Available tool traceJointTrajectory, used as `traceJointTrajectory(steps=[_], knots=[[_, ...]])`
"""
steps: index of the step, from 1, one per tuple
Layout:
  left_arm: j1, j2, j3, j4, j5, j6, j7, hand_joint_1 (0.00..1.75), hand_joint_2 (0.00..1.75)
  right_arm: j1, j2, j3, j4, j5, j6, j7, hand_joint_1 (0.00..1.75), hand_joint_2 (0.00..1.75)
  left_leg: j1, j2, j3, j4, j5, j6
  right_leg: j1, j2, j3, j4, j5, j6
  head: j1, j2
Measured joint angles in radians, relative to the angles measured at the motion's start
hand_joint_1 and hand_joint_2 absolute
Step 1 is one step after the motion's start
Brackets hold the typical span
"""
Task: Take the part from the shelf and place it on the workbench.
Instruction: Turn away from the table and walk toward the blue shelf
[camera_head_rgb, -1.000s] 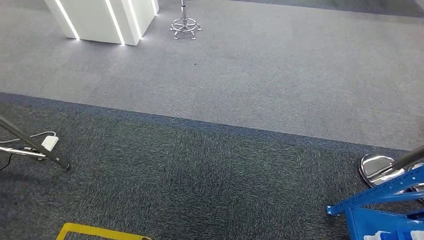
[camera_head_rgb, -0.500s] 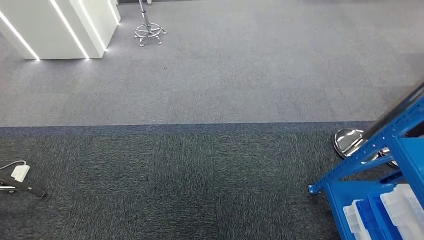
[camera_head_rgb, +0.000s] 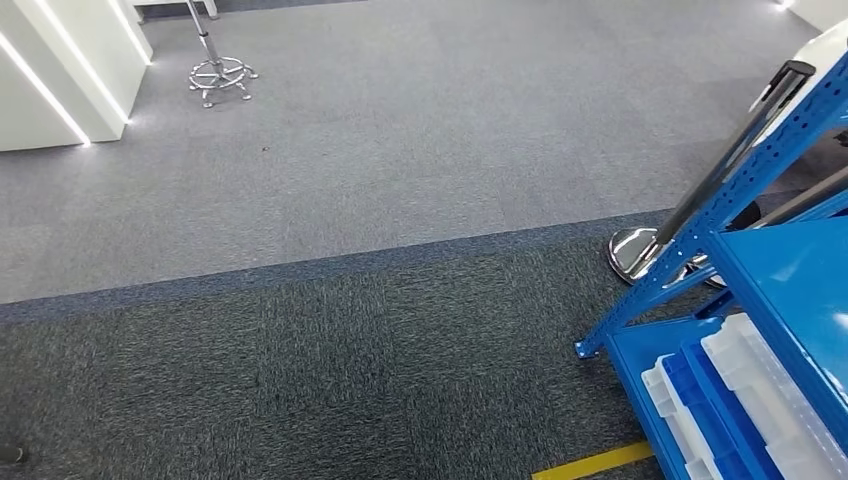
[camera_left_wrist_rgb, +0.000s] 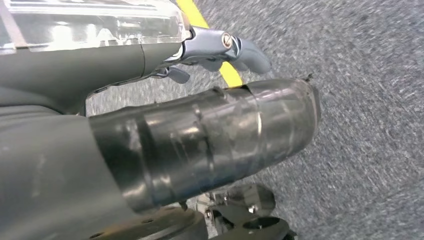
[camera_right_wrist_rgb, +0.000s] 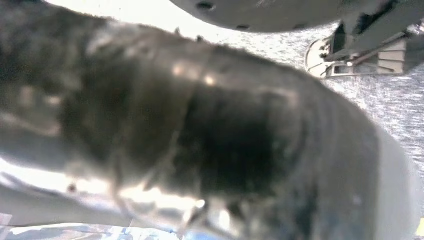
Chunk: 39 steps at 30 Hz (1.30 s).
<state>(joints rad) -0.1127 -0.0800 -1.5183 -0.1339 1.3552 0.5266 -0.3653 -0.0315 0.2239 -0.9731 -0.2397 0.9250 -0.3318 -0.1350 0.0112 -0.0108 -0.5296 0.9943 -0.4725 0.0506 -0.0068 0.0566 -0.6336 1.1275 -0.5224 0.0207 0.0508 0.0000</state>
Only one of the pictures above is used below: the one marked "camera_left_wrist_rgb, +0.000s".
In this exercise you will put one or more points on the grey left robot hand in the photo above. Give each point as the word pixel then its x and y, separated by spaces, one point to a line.
pixel 82 59

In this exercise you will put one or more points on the yellow floor tape outline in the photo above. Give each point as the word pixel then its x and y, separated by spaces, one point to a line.
pixel 232 74

